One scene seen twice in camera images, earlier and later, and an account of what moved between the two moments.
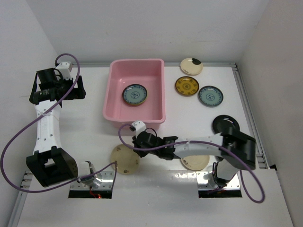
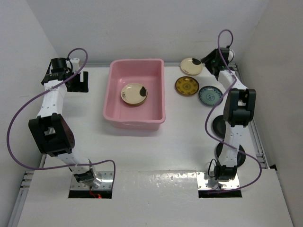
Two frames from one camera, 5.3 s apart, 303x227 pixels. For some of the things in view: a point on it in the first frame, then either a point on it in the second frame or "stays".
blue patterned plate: x=210 y=96 stays
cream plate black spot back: x=191 y=65 stays
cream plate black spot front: x=195 y=162 -> x=134 y=94
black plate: x=221 y=124 stays
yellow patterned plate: x=187 y=86 stays
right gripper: x=142 y=153 -> x=207 y=60
